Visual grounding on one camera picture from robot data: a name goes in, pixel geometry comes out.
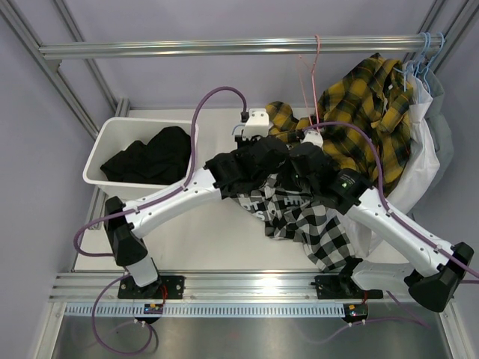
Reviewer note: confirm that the black white checkered shirt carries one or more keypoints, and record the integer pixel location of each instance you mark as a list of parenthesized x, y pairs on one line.
[(296, 216)]

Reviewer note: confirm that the pink wire hanger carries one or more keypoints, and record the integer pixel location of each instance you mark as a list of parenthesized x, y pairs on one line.
[(313, 118)]

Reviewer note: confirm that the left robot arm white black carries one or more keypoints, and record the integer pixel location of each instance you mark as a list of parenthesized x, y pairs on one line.
[(225, 175)]

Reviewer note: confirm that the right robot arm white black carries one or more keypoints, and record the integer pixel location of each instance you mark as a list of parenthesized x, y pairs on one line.
[(435, 267)]

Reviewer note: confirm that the yellow black plaid shirt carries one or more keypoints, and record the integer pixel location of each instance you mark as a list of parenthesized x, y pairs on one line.
[(368, 123)]

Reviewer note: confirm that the white plastic bin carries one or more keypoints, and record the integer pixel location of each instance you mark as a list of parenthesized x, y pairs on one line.
[(115, 135)]

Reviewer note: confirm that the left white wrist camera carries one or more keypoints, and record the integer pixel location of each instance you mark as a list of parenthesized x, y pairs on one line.
[(254, 123)]

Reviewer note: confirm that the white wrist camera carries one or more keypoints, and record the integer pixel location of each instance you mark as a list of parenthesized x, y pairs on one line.
[(314, 137), (254, 123)]

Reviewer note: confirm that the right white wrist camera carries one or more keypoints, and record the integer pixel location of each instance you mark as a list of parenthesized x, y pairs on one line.
[(314, 137)]

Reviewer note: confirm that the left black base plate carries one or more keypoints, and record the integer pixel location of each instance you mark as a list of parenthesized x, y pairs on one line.
[(154, 295)]

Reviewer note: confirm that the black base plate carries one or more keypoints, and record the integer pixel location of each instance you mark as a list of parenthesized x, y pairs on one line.
[(355, 299), (154, 295)]

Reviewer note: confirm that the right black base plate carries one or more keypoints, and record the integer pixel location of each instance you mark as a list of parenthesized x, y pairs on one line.
[(355, 299)]

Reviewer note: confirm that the white slotted cable duct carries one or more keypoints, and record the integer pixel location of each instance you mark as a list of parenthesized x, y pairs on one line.
[(209, 310)]

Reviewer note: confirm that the aluminium hanging rail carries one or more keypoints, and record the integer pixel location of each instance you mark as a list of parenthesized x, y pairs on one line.
[(257, 46)]

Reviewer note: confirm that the aluminium front rail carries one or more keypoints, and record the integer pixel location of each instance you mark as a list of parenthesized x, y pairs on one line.
[(200, 286)]

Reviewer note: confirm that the light blue wire hangers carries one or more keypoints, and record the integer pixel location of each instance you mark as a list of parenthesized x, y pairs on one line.
[(420, 65)]

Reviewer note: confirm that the left aluminium frame post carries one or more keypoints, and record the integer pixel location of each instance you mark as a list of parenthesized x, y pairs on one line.
[(27, 36)]

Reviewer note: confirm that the aluminium frame post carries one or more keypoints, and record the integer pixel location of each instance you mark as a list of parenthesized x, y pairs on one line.
[(455, 20), (27, 36)]

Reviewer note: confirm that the right aluminium frame post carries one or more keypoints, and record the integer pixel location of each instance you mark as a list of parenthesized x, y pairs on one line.
[(455, 20)]

